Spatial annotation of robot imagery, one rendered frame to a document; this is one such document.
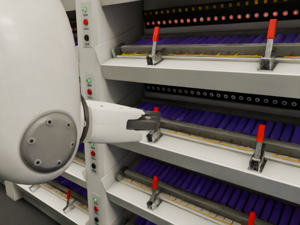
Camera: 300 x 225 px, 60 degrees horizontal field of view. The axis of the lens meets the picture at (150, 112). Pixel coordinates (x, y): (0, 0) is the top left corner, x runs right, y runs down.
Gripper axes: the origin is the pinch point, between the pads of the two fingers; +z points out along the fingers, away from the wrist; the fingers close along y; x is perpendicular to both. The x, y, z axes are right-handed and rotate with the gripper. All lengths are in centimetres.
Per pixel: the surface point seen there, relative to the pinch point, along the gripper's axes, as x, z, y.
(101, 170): -21.8, 21.7, -31.3
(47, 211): -56, 33, -76
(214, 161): -8.6, 19.4, 6.3
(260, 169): -7.8, 20.0, 15.7
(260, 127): 0.6, 19.8, 14.5
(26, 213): -59, 28, -86
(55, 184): -42, 33, -71
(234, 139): -3.5, 24.4, 8.0
